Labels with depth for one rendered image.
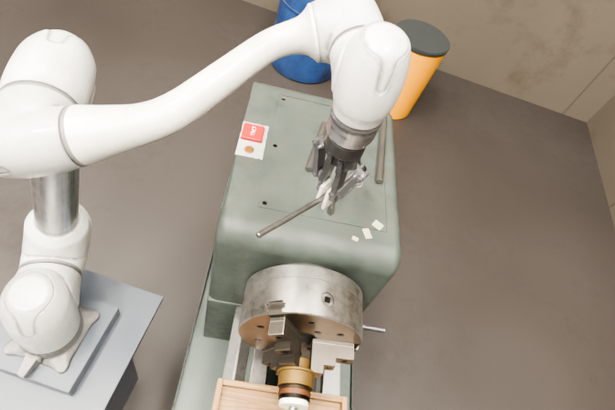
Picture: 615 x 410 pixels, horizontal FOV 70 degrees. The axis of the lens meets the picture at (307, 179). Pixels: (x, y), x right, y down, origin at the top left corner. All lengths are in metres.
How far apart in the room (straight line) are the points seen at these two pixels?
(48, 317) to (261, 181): 0.60
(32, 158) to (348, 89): 0.49
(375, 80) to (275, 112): 0.75
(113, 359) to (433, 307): 1.76
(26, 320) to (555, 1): 3.87
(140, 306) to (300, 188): 0.67
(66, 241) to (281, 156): 0.61
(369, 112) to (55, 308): 0.90
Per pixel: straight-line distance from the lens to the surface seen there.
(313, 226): 1.11
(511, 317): 2.93
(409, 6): 4.05
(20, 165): 0.80
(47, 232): 1.30
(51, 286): 1.25
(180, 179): 2.74
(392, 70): 0.65
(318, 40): 0.77
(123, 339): 1.51
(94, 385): 1.48
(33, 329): 1.28
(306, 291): 1.05
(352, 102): 0.68
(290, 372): 1.10
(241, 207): 1.11
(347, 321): 1.07
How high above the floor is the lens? 2.16
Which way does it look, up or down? 49 degrees down
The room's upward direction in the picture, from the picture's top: 20 degrees clockwise
